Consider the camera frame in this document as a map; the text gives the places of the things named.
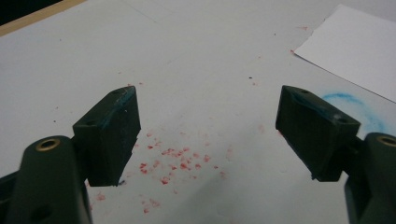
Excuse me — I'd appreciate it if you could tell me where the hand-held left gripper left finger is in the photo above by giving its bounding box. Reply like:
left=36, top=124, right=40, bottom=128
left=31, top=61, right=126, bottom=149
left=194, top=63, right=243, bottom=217
left=72, top=85, right=142, bottom=188

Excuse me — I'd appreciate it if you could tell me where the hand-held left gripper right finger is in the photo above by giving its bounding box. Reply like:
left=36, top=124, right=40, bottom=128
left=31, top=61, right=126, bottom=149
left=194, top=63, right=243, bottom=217
left=275, top=85, right=361, bottom=182

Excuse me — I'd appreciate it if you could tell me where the scatter of red crumbs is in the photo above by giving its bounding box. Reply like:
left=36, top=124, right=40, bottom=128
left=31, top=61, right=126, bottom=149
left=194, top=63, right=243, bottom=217
left=87, top=79, right=265, bottom=216

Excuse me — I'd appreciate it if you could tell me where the white paper sheet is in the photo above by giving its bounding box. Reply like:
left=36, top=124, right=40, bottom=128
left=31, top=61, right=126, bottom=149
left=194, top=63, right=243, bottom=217
left=293, top=3, right=396, bottom=104

